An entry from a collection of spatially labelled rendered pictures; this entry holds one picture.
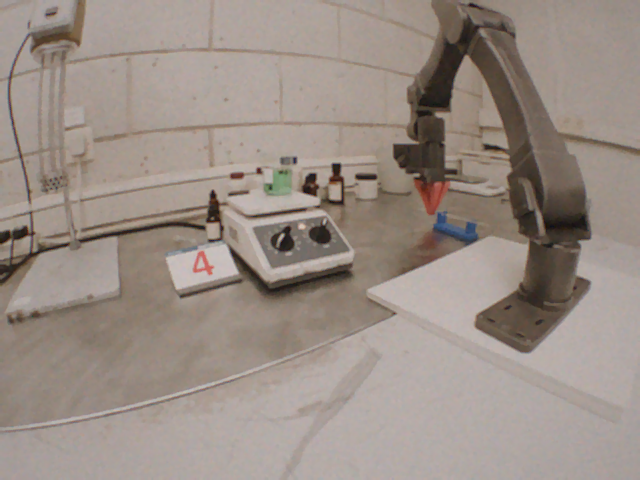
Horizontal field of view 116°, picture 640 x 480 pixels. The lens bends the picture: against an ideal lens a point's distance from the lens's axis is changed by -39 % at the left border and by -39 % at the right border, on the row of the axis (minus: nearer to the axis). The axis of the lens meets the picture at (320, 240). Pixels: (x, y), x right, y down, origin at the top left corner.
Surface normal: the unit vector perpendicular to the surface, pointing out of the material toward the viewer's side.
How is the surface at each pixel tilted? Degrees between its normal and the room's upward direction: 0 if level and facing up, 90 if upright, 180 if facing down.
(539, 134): 57
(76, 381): 0
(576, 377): 2
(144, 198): 90
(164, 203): 90
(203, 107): 90
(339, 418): 0
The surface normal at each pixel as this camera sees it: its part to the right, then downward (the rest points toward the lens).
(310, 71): 0.57, 0.24
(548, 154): -0.01, -0.26
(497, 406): -0.01, -0.95
